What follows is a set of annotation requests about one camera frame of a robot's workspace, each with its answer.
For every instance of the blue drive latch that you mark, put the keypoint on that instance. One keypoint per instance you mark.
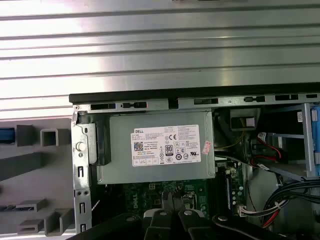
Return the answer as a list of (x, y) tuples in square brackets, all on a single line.
[(315, 130)]

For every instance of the black open PC case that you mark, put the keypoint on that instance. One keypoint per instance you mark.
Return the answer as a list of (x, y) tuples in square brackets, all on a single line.
[(82, 160)]

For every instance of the grey optical drive cage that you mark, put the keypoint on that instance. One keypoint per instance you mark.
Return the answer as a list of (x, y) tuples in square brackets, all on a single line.
[(306, 140)]

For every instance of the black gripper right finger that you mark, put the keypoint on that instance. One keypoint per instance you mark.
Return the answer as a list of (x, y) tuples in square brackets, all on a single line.
[(190, 225)]

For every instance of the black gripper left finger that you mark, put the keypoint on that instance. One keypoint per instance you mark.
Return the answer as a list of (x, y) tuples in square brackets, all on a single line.
[(160, 225)]

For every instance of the grey parts rack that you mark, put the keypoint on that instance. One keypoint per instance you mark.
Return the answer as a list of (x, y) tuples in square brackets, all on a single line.
[(57, 160)]

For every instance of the hard disk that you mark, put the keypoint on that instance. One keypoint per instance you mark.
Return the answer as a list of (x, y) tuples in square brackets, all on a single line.
[(7, 135)]

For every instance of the grey power supply unit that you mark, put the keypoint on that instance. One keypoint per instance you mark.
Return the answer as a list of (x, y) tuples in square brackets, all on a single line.
[(120, 155)]

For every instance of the green motherboard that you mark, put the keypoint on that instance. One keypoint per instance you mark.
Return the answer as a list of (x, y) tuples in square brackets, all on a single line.
[(140, 200)]

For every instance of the RAM stick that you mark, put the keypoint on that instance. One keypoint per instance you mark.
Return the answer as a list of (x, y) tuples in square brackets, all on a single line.
[(228, 195)]

